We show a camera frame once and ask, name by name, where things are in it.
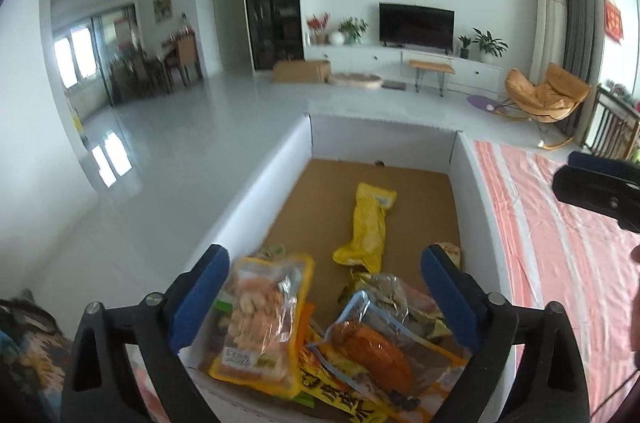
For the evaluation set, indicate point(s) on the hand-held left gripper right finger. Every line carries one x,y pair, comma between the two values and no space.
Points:
450,298

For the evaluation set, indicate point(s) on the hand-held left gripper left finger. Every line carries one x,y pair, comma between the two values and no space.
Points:
200,298

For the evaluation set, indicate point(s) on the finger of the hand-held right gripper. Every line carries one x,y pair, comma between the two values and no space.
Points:
595,193
600,165

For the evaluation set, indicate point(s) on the small orange-red snack packet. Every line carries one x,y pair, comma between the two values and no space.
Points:
450,250

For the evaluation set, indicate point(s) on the clear packet dark contents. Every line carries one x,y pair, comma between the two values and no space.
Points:
395,298

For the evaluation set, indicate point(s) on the orange-edged pale snack packet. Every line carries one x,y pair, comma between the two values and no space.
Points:
260,318

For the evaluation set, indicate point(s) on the orange sausage snack packet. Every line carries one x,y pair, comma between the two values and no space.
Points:
370,353

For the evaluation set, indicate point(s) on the yellow black-print snack packet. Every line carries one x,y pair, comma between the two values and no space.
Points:
340,398

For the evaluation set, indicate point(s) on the white cardboard box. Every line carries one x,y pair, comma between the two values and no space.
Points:
320,203

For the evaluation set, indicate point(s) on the dark wooden chair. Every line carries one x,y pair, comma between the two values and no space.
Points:
612,123

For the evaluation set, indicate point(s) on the orange lounge chair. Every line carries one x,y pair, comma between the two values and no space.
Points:
545,98

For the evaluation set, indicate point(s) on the orange striped tablecloth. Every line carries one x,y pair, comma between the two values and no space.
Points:
550,278

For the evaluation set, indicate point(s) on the purple round mat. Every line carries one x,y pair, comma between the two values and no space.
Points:
482,103

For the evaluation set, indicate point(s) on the grey curtain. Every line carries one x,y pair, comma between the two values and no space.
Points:
577,28

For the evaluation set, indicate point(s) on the tall covered air conditioner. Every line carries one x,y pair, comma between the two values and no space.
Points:
549,28

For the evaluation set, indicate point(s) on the large green potted plant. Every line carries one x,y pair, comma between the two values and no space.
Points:
490,43

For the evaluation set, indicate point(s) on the dark printed cloth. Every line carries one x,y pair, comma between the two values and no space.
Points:
30,353

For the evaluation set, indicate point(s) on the small green potted plant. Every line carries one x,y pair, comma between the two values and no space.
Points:
464,45

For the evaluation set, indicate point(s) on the small wooden bench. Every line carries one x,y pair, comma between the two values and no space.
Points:
431,65

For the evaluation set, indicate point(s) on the black television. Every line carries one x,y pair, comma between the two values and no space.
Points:
416,25

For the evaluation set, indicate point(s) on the wooden dining table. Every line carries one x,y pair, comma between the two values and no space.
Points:
142,70

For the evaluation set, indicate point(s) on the beige round cat scratcher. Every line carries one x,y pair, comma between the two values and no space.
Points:
356,80

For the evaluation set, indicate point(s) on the wooden dining chair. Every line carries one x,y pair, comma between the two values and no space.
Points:
187,60

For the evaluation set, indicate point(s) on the brown cardboard box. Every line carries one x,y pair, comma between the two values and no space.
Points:
300,71

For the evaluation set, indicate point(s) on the white television cabinet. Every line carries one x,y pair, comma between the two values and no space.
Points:
360,58

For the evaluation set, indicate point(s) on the balcony window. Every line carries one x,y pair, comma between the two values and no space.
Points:
75,55

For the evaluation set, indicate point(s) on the green plant in vase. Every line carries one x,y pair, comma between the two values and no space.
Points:
352,28

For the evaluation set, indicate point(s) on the white round vase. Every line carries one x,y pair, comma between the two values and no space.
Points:
336,38

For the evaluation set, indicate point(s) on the red flowers in vase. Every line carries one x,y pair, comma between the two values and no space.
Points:
317,25

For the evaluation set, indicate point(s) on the red wall hanging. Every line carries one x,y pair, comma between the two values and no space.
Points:
614,20

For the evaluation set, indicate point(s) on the framed wall painting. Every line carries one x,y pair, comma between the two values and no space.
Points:
162,1

